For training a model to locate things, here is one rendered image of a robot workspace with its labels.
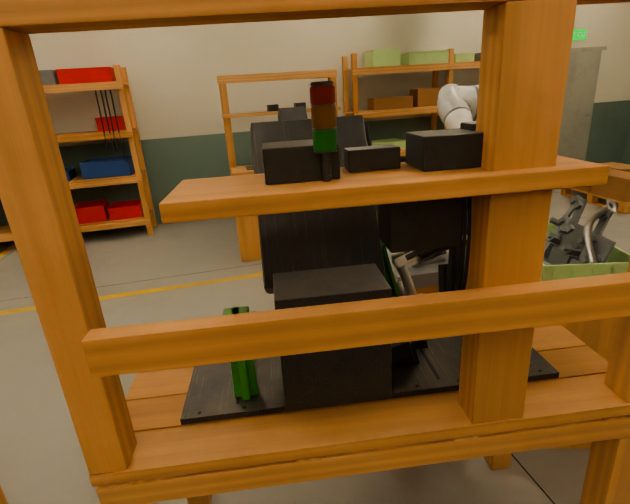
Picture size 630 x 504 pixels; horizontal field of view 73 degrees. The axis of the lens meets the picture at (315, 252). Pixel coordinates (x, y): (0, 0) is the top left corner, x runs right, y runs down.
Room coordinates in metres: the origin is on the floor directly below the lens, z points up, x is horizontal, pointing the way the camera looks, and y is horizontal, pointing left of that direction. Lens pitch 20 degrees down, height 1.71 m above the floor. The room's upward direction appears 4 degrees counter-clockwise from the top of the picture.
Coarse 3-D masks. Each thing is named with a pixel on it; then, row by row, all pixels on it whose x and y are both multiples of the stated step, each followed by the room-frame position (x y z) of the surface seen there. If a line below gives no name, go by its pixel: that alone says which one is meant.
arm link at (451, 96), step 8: (448, 88) 1.72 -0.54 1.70; (456, 88) 1.71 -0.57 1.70; (464, 88) 1.70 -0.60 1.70; (472, 88) 1.69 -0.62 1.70; (440, 96) 1.72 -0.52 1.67; (448, 96) 1.68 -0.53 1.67; (456, 96) 1.67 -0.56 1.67; (464, 96) 1.66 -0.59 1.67; (472, 96) 1.66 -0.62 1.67; (440, 104) 1.69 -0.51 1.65; (448, 104) 1.65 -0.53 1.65; (456, 104) 1.63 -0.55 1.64; (464, 104) 1.64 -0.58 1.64; (472, 104) 1.65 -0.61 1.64; (440, 112) 1.68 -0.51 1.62; (448, 112) 1.63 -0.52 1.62; (472, 112) 1.66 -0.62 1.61
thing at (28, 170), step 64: (576, 0) 0.89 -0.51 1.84; (0, 64) 0.81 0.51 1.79; (512, 64) 0.88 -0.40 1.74; (0, 128) 0.80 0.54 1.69; (512, 128) 0.88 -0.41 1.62; (0, 192) 0.80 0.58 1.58; (64, 192) 0.87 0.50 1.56; (64, 256) 0.81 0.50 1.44; (512, 256) 0.89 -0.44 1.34; (64, 320) 0.80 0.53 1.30; (64, 384) 0.80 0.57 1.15; (512, 384) 0.89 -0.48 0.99; (128, 448) 0.84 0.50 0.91
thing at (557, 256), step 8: (584, 200) 1.98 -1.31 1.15; (576, 208) 1.99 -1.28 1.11; (576, 216) 1.99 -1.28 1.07; (568, 224) 2.02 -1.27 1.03; (576, 224) 1.97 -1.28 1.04; (576, 232) 1.94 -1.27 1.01; (568, 240) 1.97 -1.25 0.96; (576, 240) 1.92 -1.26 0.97; (552, 248) 1.98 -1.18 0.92; (560, 248) 1.97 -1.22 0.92; (552, 256) 1.96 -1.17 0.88; (560, 256) 1.91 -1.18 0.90; (568, 256) 1.86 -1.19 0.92; (576, 256) 1.87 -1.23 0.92; (552, 264) 1.94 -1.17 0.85; (560, 264) 1.88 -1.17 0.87
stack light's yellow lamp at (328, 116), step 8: (312, 112) 0.89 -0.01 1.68; (320, 112) 0.87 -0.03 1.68; (328, 112) 0.87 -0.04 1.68; (312, 120) 0.89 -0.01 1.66; (320, 120) 0.87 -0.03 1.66; (328, 120) 0.87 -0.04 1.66; (312, 128) 0.90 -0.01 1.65; (320, 128) 0.88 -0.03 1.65; (328, 128) 0.87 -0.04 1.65; (336, 128) 0.89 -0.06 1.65
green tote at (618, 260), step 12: (552, 228) 2.26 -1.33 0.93; (612, 252) 1.85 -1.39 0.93; (624, 252) 1.77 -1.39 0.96; (564, 264) 1.68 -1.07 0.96; (576, 264) 1.67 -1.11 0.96; (588, 264) 1.67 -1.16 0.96; (600, 264) 1.66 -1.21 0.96; (612, 264) 1.66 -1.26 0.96; (624, 264) 1.66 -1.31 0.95; (552, 276) 1.68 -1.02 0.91; (564, 276) 1.68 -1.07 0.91; (576, 276) 1.67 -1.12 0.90; (588, 276) 1.67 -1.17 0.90
